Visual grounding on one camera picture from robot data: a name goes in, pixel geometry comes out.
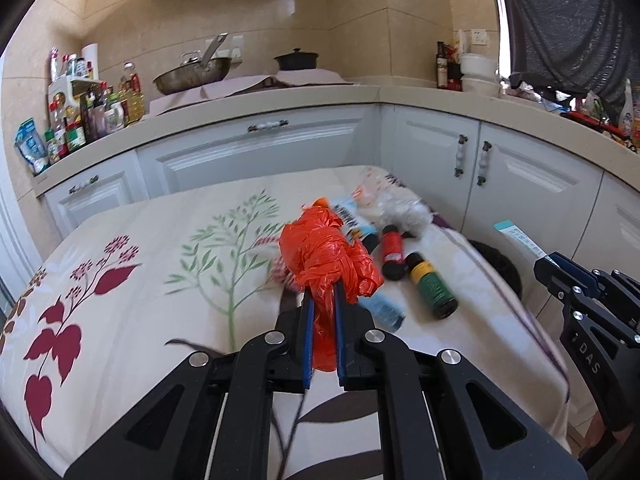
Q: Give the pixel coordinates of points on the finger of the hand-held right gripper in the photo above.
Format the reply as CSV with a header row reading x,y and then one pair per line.
x,y
577,272
560,282

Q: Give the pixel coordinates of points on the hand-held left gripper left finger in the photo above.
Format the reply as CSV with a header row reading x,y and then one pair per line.
x,y
307,345

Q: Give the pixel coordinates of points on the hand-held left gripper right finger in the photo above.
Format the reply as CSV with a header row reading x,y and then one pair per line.
x,y
342,340

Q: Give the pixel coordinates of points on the white and teal tube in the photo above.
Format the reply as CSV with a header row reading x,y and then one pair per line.
x,y
520,239

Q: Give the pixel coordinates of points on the black trash bin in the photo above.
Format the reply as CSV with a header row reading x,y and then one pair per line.
x,y
500,265

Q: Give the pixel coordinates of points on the orange plastic bag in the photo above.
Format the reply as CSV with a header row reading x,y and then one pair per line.
x,y
320,245

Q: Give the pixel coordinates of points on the light blue small packet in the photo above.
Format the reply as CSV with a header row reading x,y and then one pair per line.
x,y
385,312

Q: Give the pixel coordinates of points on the red and white checked wrapper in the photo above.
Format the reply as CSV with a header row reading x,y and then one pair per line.
x,y
277,267

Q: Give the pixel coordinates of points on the red bottle with black cap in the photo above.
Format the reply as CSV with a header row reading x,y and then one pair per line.
x,y
392,250

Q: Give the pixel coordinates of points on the black bottle with green label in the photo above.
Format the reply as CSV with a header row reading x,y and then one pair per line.
x,y
432,287

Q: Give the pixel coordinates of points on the striped blue and white tube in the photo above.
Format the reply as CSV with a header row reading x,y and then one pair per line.
x,y
352,217

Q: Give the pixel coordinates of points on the crumpled clear plastic bag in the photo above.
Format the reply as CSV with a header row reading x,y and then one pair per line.
x,y
405,212

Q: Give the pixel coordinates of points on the floral printed tablecloth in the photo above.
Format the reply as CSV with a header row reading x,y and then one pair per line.
x,y
150,310

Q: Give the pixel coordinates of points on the white spray bottle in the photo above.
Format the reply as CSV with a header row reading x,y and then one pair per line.
x,y
627,110

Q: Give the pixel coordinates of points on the white kitchen cabinet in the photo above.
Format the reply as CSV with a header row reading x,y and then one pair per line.
x,y
300,150

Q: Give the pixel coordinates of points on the white round container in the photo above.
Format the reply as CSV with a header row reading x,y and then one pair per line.
x,y
480,86

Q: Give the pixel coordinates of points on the white lidded bowl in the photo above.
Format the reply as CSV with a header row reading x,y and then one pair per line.
x,y
478,64

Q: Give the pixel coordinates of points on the dark sauce bottle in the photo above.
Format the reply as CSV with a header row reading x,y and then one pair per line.
x,y
441,67

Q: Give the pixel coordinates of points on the dark grey curtain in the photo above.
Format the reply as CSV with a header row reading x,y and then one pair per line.
x,y
565,25

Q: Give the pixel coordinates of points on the beige stove cover cloth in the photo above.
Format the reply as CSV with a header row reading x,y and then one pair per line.
x,y
240,87

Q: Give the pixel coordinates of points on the black cooking pot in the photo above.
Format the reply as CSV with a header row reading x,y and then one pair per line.
x,y
296,60

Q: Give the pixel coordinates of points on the steel wok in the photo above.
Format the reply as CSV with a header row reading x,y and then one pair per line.
x,y
192,77

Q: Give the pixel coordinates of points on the yellow cooking oil bottle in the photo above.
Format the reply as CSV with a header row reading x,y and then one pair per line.
x,y
133,95

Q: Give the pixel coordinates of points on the group of seasoning bottles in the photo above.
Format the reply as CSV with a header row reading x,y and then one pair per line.
x,y
82,115

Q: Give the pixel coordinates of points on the blue and white pouches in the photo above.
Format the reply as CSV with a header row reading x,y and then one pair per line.
x,y
31,147

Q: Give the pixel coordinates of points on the small white wall socket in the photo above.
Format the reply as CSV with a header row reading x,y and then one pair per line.
x,y
479,37

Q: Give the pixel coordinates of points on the white wall socket panel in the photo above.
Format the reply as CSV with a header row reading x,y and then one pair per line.
x,y
235,45

